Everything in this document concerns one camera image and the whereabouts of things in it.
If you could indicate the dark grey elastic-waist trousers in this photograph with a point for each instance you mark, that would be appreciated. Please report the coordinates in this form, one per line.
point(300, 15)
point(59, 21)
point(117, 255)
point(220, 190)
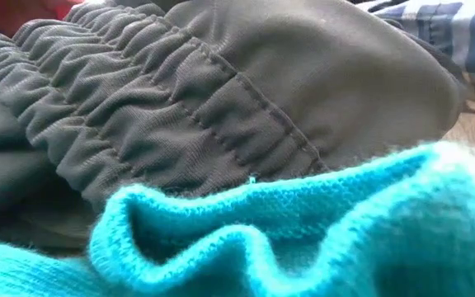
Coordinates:
point(221, 103)

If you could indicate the blue white plaid shirt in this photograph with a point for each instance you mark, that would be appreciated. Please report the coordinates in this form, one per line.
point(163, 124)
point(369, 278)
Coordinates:
point(448, 29)

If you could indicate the turquoise knit sweater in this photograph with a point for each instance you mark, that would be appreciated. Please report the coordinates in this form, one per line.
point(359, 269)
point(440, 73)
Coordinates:
point(303, 231)

